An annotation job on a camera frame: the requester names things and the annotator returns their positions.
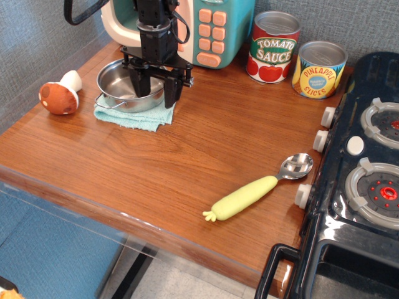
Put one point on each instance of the teal toy microwave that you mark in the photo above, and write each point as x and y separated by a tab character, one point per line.
217	28

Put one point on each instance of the stainless steel pot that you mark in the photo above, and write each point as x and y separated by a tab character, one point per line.
118	93

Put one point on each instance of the white stove knob middle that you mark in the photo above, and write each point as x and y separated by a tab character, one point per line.
320	140

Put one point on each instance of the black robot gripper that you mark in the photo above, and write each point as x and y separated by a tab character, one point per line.
157	57

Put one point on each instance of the black toy stove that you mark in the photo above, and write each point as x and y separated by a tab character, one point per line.
349	235

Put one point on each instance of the light blue folded cloth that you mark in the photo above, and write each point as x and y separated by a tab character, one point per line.
149	120

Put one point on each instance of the white stove knob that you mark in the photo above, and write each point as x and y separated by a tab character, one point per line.
302	195
328	116
320	140

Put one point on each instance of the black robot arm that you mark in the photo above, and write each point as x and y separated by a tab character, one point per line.
155	13

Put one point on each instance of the tomato sauce can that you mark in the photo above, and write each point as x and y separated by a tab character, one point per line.
274	39

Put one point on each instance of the pineapple slices can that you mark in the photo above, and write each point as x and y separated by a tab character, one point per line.
319	68

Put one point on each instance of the brown plush mushroom toy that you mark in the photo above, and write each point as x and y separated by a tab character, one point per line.
61	98

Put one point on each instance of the spoon with yellow handle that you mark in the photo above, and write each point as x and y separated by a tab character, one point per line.
294	167

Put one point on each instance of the metal table leg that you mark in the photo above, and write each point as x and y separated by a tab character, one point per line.
127	271

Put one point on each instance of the white stove knob rear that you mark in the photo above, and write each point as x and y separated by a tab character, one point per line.
328	116

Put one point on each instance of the white stove knob front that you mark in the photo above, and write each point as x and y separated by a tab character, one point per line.
302	195

